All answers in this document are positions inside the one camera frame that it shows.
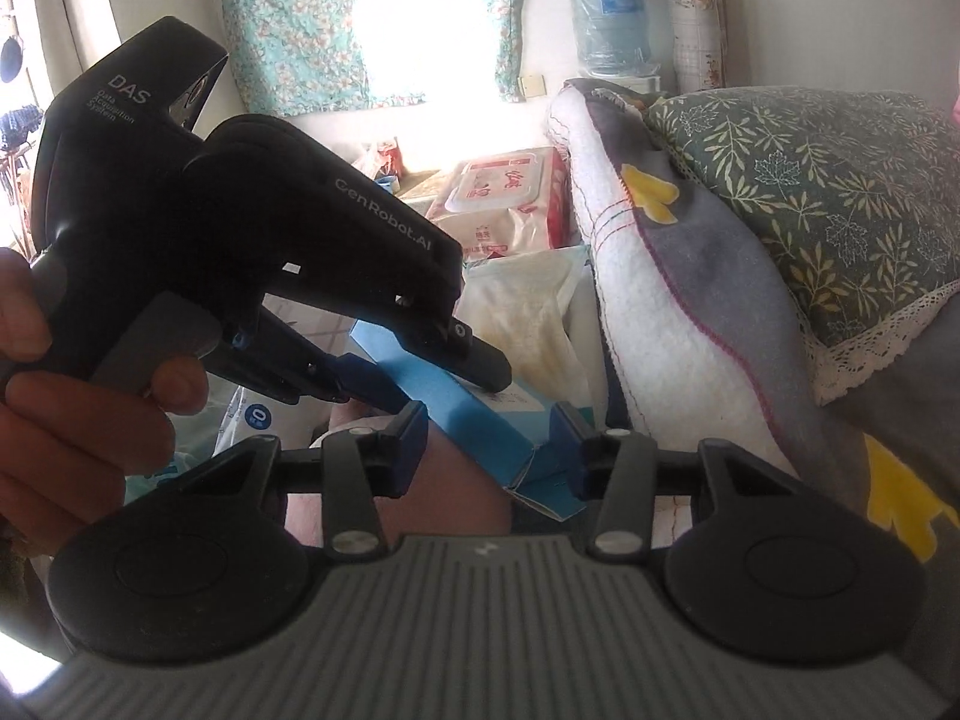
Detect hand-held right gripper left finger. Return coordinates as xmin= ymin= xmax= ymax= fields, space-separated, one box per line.
xmin=180 ymin=401 xmax=430 ymax=560

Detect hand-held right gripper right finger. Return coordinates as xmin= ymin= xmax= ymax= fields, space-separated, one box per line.
xmin=547 ymin=401 xmax=796 ymax=563

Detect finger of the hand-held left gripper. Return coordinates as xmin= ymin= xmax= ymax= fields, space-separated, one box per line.
xmin=214 ymin=306 xmax=422 ymax=417
xmin=394 ymin=307 xmax=515 ymax=395

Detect blue cardboard carton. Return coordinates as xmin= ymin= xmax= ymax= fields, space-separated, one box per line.
xmin=349 ymin=319 xmax=608 ymax=522

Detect person's left hand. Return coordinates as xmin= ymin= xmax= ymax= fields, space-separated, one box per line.
xmin=0 ymin=249 xmax=211 ymax=535

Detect white cloth packet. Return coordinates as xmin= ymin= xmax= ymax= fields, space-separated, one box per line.
xmin=457 ymin=244 xmax=601 ymax=421

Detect dark hanging clothes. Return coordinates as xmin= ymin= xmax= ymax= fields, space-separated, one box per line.
xmin=0 ymin=103 xmax=44 ymax=149

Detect red wet wipes pack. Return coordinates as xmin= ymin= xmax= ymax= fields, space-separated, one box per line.
xmin=431 ymin=146 xmax=571 ymax=260

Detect teal floral curtain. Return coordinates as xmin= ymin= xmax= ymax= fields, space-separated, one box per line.
xmin=214 ymin=0 xmax=545 ymax=117

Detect grey blanket yellow stars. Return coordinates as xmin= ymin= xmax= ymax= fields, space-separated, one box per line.
xmin=581 ymin=86 xmax=960 ymax=691

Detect green leaf print pillow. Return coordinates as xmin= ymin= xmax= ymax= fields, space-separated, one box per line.
xmin=645 ymin=90 xmax=960 ymax=406

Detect blue water bottle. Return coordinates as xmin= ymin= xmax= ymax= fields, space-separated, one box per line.
xmin=566 ymin=0 xmax=653 ymax=80

